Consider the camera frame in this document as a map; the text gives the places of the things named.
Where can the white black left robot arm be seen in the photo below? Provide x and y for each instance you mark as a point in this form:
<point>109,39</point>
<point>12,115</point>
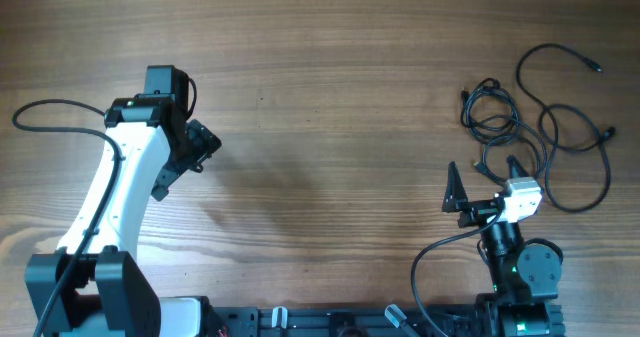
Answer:
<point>91,285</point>

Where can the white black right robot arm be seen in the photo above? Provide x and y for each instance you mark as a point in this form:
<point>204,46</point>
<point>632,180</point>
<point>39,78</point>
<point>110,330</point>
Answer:
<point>525,273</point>

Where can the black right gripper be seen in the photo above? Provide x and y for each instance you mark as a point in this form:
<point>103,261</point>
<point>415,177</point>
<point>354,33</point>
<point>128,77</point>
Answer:
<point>481,208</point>

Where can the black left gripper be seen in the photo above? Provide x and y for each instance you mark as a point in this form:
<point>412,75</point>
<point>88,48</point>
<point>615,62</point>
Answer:
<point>179,167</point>

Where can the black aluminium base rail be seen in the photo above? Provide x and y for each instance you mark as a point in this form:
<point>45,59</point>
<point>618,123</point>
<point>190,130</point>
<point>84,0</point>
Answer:
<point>455,320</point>

